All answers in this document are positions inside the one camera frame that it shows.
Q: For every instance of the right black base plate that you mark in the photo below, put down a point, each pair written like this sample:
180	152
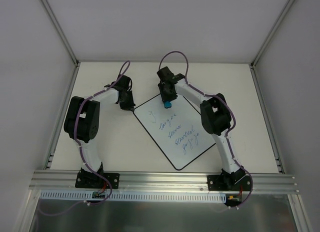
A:
224	183

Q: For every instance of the right small circuit board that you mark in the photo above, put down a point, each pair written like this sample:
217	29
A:
233	201

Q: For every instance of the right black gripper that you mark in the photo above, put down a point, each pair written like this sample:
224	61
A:
166	91

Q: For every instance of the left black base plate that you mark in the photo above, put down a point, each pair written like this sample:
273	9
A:
88	180

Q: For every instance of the left aluminium frame post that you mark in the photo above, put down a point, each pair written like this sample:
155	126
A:
52	17

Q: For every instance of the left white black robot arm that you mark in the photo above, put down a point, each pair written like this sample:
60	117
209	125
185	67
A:
83	118

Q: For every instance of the left small circuit board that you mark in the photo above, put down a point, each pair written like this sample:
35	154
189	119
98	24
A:
99	195

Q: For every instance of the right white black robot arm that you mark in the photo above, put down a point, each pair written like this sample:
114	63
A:
216	119

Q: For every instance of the white slotted cable duct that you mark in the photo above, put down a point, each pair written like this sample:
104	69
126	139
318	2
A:
128	196

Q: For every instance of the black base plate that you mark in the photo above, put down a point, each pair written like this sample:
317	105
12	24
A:
224	183
88	180

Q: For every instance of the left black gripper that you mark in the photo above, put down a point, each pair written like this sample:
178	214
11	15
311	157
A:
127	101

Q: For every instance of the aluminium mounting rail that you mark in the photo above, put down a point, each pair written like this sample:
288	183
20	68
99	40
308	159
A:
165	182

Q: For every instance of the blue whiteboard eraser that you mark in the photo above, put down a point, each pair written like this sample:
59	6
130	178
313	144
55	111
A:
167	104

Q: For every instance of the aluminium frame post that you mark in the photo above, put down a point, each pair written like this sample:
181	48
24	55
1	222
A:
52	17
280	18

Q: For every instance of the right aluminium frame post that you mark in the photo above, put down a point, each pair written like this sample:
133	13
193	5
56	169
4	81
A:
280	18

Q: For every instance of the small circuit board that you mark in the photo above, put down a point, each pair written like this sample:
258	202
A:
99	195
233	201

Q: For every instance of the small black-framed whiteboard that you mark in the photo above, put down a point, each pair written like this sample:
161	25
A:
177	131

